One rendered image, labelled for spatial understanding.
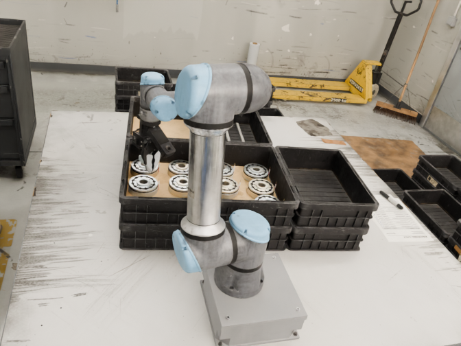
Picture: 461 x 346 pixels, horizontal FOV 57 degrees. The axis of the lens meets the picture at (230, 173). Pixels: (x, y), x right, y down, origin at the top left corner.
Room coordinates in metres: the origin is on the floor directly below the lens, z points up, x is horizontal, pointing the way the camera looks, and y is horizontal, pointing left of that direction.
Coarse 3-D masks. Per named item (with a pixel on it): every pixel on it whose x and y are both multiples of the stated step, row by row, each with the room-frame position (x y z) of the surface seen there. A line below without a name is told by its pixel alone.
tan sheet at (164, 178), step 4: (160, 164) 1.43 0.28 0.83; (164, 164) 1.43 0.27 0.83; (168, 164) 1.44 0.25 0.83; (160, 168) 1.40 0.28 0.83; (164, 168) 1.40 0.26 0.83; (128, 172) 1.33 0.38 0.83; (160, 172) 1.37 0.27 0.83; (164, 172) 1.37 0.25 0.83; (128, 176) 1.30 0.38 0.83; (132, 176) 1.31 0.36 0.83; (156, 176) 1.33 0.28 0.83; (160, 176) 1.34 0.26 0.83; (164, 176) 1.34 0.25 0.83; (168, 176) 1.35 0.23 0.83; (128, 180) 1.28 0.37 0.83; (156, 180) 1.31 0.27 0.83; (160, 180) 1.32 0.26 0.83; (164, 180) 1.32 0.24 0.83; (168, 180) 1.33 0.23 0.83; (160, 184) 1.29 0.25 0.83; (164, 184) 1.29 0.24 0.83; (168, 184) 1.30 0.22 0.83; (160, 188) 1.26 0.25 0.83; (164, 188) 1.27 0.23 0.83; (128, 192) 1.21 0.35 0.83; (160, 192) 1.24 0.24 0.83; (164, 192) 1.24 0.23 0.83; (168, 192) 1.25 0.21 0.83; (152, 196) 1.21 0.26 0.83; (156, 196) 1.21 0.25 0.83; (160, 196) 1.21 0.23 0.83; (164, 196) 1.22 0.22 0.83; (168, 196) 1.22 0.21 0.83; (172, 196) 1.23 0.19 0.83; (176, 196) 1.23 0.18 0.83
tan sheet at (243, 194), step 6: (240, 168) 1.50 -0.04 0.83; (234, 174) 1.45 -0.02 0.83; (240, 174) 1.45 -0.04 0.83; (240, 186) 1.37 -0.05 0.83; (246, 186) 1.38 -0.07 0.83; (240, 192) 1.33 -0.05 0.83; (246, 192) 1.33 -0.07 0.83; (234, 198) 1.28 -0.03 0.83; (240, 198) 1.29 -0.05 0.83; (246, 198) 1.29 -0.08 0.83; (252, 198) 1.30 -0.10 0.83
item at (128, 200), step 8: (128, 144) 1.37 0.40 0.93; (120, 184) 1.11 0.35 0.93; (120, 192) 1.07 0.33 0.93; (120, 200) 1.04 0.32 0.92; (128, 200) 1.04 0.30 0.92; (136, 200) 1.05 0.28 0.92; (144, 200) 1.05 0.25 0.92; (152, 200) 1.06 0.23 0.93; (160, 200) 1.07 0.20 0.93; (168, 200) 1.07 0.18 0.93; (176, 200) 1.08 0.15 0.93; (184, 200) 1.08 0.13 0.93
